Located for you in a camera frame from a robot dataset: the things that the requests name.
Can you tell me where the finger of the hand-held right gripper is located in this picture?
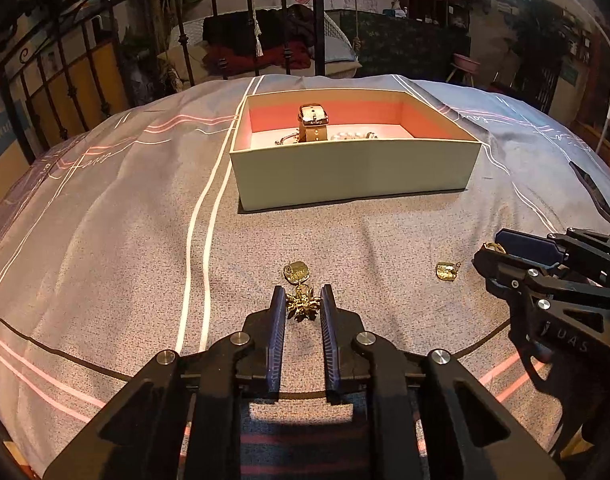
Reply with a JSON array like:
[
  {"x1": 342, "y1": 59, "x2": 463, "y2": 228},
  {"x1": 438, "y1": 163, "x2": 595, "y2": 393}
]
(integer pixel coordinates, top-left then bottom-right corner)
[
  {"x1": 472, "y1": 244, "x2": 610, "y2": 312},
  {"x1": 496, "y1": 227, "x2": 610, "y2": 288}
]

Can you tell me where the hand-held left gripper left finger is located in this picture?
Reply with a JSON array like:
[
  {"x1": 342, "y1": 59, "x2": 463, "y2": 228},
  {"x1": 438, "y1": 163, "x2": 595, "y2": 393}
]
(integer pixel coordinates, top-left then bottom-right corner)
[{"x1": 44, "y1": 285, "x2": 288, "y2": 480}]

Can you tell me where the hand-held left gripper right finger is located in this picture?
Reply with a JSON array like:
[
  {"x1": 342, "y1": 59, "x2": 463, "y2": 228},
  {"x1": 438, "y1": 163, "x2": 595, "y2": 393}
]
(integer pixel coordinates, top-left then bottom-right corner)
[{"x1": 321, "y1": 284, "x2": 566, "y2": 480}]

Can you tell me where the gold flower brooch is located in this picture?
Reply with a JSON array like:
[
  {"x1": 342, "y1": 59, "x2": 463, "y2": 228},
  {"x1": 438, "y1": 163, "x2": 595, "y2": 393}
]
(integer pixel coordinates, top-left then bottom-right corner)
[{"x1": 285, "y1": 284, "x2": 322, "y2": 322}]

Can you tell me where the cardboard box pink inside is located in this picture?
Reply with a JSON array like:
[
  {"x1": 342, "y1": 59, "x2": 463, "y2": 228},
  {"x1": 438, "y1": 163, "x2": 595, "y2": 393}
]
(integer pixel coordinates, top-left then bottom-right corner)
[{"x1": 229, "y1": 89, "x2": 483, "y2": 212}]

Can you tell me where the beige strap wristwatch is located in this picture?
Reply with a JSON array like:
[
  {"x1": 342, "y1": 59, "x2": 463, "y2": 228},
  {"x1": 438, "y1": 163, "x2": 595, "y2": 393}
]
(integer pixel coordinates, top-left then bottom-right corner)
[{"x1": 297, "y1": 102, "x2": 332, "y2": 143}]

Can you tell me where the grey plaid bed sheet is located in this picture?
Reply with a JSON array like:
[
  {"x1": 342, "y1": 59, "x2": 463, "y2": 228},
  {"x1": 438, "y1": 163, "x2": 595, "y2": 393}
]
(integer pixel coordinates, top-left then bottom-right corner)
[{"x1": 0, "y1": 74, "x2": 610, "y2": 480}]

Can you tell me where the pink stool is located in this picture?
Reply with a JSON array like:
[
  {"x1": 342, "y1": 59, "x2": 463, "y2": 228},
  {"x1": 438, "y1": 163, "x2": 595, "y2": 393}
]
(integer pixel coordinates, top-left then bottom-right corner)
[{"x1": 445, "y1": 52, "x2": 482, "y2": 86}]

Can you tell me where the dark potted plant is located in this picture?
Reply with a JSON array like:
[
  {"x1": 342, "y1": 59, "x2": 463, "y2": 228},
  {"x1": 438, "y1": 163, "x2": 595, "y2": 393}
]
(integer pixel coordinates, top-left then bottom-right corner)
[{"x1": 505, "y1": 0, "x2": 570, "y2": 111}]

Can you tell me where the green patterned counter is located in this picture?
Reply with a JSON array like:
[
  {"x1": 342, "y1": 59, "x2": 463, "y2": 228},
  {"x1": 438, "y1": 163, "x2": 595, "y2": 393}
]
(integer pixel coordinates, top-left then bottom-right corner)
[{"x1": 341, "y1": 8, "x2": 468, "y2": 81}]

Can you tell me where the red cloth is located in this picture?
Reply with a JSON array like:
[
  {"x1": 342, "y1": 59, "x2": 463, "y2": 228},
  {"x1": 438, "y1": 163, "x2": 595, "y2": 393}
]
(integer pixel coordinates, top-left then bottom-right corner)
[{"x1": 205, "y1": 40, "x2": 310, "y2": 71}]

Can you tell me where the white wicker swing chair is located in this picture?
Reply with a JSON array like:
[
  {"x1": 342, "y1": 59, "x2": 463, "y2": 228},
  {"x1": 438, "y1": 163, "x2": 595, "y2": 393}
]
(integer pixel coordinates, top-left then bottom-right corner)
[{"x1": 167, "y1": 7, "x2": 363, "y2": 78}]

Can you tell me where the dark clothes pile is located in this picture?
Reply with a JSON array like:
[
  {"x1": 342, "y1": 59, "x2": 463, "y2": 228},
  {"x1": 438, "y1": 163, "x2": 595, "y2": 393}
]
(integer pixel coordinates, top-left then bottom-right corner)
[{"x1": 203, "y1": 4, "x2": 318, "y2": 56}]

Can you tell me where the white rope tassel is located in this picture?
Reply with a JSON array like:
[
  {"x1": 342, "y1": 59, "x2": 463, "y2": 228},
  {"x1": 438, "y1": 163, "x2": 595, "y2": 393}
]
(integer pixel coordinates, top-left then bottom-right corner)
[{"x1": 249, "y1": 0, "x2": 264, "y2": 58}]

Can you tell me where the black iron bed frame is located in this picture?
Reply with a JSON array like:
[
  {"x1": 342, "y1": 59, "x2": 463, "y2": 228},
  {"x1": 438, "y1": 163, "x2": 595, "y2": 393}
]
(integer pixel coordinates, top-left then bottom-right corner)
[{"x1": 0, "y1": 0, "x2": 330, "y2": 161}]

